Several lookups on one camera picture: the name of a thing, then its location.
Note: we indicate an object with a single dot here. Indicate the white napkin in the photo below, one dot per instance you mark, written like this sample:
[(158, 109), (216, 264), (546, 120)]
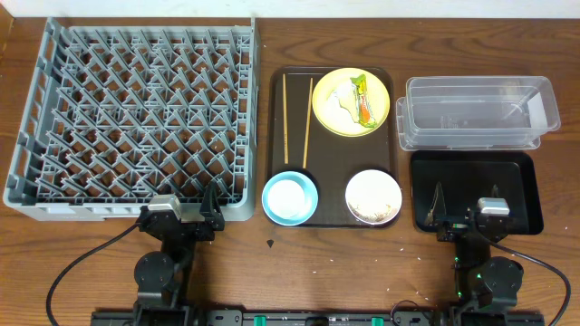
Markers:
[(344, 96)]

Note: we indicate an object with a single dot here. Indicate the dark brown serving tray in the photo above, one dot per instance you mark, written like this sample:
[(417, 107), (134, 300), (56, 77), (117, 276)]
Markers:
[(332, 159)]

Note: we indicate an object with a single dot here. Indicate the pale pink bowl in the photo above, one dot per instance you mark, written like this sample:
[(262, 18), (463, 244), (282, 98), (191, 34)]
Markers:
[(374, 186)]

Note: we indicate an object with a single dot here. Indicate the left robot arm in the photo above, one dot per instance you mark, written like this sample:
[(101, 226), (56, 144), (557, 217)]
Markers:
[(162, 276)]

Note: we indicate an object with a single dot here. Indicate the wooden chopstick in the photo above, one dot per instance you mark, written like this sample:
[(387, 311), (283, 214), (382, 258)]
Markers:
[(285, 124), (308, 122)]

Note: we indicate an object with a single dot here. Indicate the grey dish rack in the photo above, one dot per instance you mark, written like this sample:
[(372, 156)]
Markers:
[(117, 115)]

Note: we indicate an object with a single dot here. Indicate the black waste tray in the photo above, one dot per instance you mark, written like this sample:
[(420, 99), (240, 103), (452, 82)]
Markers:
[(467, 176)]

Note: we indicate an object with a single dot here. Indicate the light blue bowl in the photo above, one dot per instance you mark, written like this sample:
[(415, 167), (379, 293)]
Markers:
[(311, 198)]

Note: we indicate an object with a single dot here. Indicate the clear plastic bin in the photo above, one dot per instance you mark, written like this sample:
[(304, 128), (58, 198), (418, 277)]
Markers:
[(476, 113)]

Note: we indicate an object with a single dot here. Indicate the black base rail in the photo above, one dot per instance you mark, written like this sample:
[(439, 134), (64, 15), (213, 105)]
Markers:
[(238, 318)]

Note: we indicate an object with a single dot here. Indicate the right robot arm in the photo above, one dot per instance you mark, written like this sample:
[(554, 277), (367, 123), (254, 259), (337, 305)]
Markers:
[(486, 285)]

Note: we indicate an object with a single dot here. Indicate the yellow plate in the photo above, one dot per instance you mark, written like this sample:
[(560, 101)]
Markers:
[(338, 120)]

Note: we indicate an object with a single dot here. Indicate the rice and food scraps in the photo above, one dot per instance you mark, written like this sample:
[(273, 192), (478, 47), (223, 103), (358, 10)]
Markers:
[(372, 213)]

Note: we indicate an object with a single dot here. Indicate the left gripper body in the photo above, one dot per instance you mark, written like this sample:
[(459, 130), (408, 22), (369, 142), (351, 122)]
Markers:
[(182, 225)]

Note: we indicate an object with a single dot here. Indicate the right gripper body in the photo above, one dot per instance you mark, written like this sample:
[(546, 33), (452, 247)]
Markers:
[(452, 233)]

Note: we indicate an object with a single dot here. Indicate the green orange snack wrapper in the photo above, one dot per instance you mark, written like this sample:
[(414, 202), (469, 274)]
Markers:
[(362, 103)]

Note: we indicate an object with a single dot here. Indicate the small white cup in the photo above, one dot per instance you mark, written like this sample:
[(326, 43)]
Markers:
[(285, 199)]

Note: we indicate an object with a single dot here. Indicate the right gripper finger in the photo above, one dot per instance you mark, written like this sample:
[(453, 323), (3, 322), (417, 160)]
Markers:
[(437, 212), (494, 191)]

